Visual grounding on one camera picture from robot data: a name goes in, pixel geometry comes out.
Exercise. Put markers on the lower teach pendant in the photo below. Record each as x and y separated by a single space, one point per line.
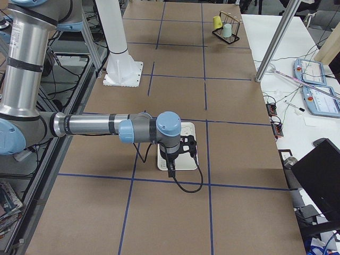
320 104

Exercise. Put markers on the orange connector box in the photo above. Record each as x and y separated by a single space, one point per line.
271 109
277 128

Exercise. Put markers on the metal cylinder can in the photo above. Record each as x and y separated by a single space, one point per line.
289 162

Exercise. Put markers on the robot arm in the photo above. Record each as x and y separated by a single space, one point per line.
22 125

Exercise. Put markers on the aluminium frame post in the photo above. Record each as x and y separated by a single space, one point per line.
285 21

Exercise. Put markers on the upper teach pendant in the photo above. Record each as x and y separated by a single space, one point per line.
310 72

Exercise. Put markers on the yellow cup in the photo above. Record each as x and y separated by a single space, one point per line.
217 22

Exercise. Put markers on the upper orange connector box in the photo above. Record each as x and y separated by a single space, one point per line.
271 109

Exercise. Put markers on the black marker pen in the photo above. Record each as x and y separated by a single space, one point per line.
294 106

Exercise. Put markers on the cream bear tray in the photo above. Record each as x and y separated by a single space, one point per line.
184 162

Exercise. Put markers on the white camera pedestal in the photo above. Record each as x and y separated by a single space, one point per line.
121 70

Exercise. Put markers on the black wire cup rack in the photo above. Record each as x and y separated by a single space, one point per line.
234 21

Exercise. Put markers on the teach pendant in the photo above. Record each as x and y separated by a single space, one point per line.
310 72
320 104

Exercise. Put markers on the black monitor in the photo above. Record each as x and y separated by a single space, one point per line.
318 174

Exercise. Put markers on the light green cup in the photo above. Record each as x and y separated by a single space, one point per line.
227 30

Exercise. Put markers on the stack of magazines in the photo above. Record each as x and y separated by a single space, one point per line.
11 207

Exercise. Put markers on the lower orange connector box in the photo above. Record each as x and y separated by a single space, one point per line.
277 128

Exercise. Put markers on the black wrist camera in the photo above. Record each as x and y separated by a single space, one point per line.
188 144

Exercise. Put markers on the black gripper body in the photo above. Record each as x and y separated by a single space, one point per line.
171 160

